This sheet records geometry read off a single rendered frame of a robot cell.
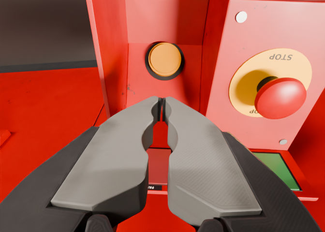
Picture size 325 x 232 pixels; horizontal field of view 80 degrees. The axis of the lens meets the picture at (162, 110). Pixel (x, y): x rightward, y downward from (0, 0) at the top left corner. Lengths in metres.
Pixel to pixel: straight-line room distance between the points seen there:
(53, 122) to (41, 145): 0.10
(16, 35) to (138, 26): 1.01
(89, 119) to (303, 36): 0.55
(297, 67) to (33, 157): 0.55
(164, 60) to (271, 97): 0.12
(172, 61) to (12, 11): 1.01
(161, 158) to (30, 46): 1.06
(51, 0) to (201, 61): 0.90
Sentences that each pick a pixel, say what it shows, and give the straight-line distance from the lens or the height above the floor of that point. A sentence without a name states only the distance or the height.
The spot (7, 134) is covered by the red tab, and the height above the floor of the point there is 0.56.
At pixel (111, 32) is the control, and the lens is 0.18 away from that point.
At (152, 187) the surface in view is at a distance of 0.20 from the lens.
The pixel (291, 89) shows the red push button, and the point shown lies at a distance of 0.18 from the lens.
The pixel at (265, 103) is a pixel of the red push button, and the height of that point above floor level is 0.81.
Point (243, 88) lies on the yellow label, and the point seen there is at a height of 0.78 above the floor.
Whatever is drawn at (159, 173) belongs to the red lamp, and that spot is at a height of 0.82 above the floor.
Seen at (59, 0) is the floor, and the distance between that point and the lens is 1.06.
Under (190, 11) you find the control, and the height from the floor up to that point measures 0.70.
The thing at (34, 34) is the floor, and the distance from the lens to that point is 1.17.
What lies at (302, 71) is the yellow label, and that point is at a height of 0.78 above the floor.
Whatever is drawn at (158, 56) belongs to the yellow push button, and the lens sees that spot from 0.23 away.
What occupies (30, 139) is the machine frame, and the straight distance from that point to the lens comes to 0.64.
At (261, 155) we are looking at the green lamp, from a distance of 0.25.
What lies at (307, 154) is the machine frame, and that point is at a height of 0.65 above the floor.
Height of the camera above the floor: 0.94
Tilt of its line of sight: 54 degrees down
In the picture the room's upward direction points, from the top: 177 degrees counter-clockwise
